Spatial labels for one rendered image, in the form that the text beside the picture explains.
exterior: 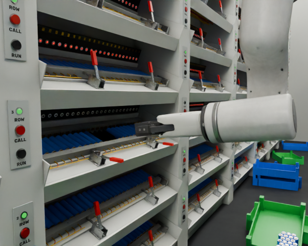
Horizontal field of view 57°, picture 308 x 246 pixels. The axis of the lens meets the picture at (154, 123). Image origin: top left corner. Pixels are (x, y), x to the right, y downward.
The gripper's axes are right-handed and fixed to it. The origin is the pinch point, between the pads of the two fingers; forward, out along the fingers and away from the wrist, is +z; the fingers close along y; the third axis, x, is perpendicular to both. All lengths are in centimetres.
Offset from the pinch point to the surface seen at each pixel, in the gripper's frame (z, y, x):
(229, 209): 16, -103, 56
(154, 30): 7.4, -21.7, -29.3
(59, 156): 16.0, 13.0, 4.0
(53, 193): 13.6, 17.8, 11.0
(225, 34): 10, -110, -45
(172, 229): 19, -39, 43
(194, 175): 17, -61, 26
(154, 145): 12.7, -22.7, 6.9
